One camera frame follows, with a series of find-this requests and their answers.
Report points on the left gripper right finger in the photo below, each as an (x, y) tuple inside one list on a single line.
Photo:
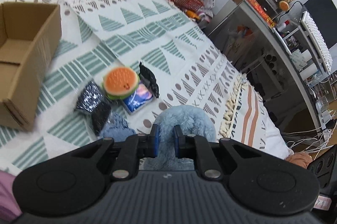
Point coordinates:
[(205, 154)]

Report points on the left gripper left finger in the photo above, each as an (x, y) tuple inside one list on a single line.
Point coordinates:
[(132, 150)]

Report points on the fluffy blue plush toy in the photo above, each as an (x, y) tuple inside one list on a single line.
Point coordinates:
[(191, 120)]

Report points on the blue printed packet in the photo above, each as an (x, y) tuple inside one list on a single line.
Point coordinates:
[(138, 99)]

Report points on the black sparkly pouch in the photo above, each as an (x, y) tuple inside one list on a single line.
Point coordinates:
[(92, 102)]

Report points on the burger plush toy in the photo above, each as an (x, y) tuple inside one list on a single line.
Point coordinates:
[(120, 82)]

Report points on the blue knitted cloth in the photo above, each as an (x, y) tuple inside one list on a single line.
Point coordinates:
[(117, 128)]

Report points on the white shelf unit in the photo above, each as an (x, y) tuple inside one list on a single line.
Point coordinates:
[(258, 50)]

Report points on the patterned white blanket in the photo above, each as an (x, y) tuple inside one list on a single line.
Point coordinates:
[(98, 35)]

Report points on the cardboard box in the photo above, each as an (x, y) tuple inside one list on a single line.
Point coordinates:
[(30, 35)]

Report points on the white keyboard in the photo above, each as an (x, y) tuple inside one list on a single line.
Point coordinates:
[(317, 39)]

